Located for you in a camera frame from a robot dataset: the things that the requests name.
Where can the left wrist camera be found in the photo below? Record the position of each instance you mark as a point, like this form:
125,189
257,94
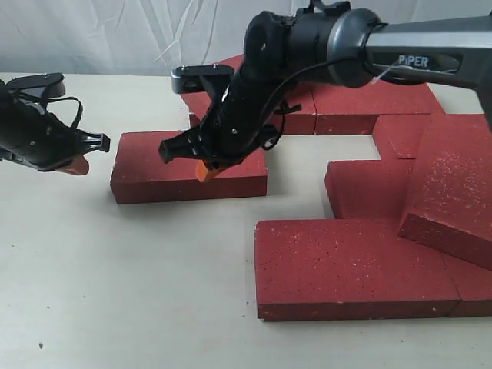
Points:
37,88

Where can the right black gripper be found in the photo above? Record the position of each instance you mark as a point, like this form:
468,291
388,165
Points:
231,129

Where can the white backdrop cloth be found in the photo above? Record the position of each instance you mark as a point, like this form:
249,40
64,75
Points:
125,37

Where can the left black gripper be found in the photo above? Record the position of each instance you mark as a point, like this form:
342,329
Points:
34,137

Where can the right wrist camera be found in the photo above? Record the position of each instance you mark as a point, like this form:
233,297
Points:
213,79

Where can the rear left base brick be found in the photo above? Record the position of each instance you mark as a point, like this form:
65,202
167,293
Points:
297,123

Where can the right middle base brick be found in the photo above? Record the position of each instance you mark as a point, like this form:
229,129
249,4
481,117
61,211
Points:
398,136

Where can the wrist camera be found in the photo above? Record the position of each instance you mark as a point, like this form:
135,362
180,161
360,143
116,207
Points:
213,79
37,88

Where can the rear right base brick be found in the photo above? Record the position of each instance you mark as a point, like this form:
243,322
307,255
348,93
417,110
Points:
354,111

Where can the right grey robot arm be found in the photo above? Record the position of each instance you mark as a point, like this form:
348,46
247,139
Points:
326,44

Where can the base brick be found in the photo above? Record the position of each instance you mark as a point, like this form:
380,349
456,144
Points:
297,123
368,189
398,136
354,111

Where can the centre lower base brick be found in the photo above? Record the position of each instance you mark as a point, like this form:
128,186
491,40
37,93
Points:
368,189

